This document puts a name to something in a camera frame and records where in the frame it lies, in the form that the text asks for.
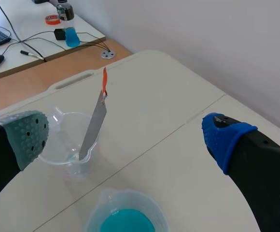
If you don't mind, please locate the white desk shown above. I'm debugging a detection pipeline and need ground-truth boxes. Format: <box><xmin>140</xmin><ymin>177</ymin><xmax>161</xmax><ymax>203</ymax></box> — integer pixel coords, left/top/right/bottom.
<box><xmin>0</xmin><ymin>0</ymin><xmax>107</xmax><ymax>83</ymax></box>

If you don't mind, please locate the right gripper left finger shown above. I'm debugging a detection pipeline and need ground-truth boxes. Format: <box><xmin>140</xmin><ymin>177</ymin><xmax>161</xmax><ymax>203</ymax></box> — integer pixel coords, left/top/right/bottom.
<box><xmin>0</xmin><ymin>110</ymin><xmax>50</xmax><ymax>211</ymax></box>

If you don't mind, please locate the clear beaker with blue liquid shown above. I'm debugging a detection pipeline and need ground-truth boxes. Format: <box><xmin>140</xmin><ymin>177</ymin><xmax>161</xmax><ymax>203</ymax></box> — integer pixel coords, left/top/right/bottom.
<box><xmin>84</xmin><ymin>188</ymin><xmax>171</xmax><ymax>232</ymax></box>

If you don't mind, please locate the grey metal plate orange handle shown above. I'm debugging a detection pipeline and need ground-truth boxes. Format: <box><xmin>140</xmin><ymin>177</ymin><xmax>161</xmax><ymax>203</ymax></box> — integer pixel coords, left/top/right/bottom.
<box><xmin>78</xmin><ymin>66</ymin><xmax>110</xmax><ymax>161</ymax></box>

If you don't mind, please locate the wooden desk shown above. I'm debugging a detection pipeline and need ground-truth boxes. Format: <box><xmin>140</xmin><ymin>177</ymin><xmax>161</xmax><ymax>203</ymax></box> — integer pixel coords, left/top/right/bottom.
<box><xmin>0</xmin><ymin>39</ymin><xmax>133</xmax><ymax>116</ymax></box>

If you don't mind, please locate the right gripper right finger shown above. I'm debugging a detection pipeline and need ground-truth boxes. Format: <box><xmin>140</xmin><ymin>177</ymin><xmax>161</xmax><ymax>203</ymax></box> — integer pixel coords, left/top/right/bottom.
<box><xmin>201</xmin><ymin>112</ymin><xmax>280</xmax><ymax>232</ymax></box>

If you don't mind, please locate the empty clear plastic beaker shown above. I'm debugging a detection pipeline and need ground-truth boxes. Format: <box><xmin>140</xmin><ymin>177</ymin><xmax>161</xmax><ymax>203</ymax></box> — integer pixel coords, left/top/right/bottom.
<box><xmin>38</xmin><ymin>105</ymin><xmax>99</xmax><ymax>183</ymax></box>

